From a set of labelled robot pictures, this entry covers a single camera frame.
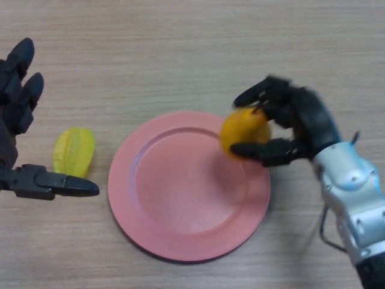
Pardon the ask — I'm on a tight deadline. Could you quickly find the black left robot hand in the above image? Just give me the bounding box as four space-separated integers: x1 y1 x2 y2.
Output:
0 37 100 201

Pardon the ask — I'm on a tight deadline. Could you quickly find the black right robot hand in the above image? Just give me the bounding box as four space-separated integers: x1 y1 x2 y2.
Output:
230 75 343 168

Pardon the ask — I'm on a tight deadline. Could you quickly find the yellow pear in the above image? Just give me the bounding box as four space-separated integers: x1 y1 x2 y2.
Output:
220 107 273 163

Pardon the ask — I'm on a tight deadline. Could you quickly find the pink round plate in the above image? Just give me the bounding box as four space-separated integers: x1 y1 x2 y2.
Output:
107 110 271 264

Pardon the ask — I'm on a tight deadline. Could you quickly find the yellow starfruit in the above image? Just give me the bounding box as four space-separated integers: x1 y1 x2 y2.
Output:
52 127 96 178

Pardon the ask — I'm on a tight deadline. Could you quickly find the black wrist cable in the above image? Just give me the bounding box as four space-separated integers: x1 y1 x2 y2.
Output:
318 131 361 252

